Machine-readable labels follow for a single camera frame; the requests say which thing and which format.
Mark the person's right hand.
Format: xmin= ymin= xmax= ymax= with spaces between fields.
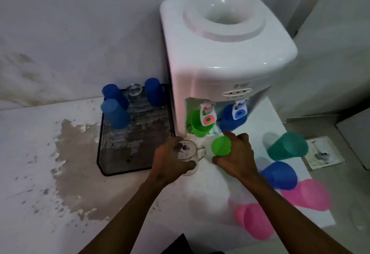
xmin=212 ymin=131 xmax=259 ymax=181

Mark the person's left hand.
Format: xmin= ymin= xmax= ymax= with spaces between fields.
xmin=147 ymin=137 xmax=200 ymax=187

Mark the green plastic cup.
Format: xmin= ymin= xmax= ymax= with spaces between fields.
xmin=211 ymin=135 xmax=233 ymax=157
xmin=190 ymin=109 xmax=213 ymax=138

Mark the clear glass mug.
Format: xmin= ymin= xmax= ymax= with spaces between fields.
xmin=172 ymin=140 xmax=207 ymax=177

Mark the person's left forearm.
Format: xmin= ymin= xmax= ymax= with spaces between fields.
xmin=77 ymin=176 xmax=169 ymax=254

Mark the person's right forearm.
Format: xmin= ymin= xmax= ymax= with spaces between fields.
xmin=239 ymin=172 xmax=355 ymax=254

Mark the blue plastic cup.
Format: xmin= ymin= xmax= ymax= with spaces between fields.
xmin=144 ymin=77 xmax=167 ymax=107
xmin=100 ymin=98 xmax=131 ymax=130
xmin=102 ymin=84 xmax=130 ymax=110
xmin=259 ymin=161 xmax=298 ymax=191
xmin=218 ymin=104 xmax=248 ymax=132

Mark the red dispenser tap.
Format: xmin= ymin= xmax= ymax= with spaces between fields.
xmin=200 ymin=102 xmax=217 ymax=127

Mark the black mesh tray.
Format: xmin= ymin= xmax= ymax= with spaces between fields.
xmin=97 ymin=83 xmax=176 ymax=177

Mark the blue dispenser tap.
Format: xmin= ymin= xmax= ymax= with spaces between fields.
xmin=232 ymin=99 xmax=249 ymax=119

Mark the teal plastic cup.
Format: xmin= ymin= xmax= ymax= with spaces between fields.
xmin=266 ymin=131 xmax=309 ymax=161

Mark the pink plastic cup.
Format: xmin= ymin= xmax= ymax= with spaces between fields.
xmin=234 ymin=203 xmax=275 ymax=241
xmin=281 ymin=179 xmax=332 ymax=212

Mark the clear drinking glass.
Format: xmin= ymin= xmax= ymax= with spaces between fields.
xmin=126 ymin=84 xmax=144 ymax=103

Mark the grey power plug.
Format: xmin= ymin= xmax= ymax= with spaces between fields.
xmin=314 ymin=151 xmax=332 ymax=162

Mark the white water dispenser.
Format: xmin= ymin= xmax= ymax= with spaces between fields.
xmin=160 ymin=0 xmax=298 ymax=139

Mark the white wall socket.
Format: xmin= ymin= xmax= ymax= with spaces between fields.
xmin=303 ymin=136 xmax=346 ymax=172

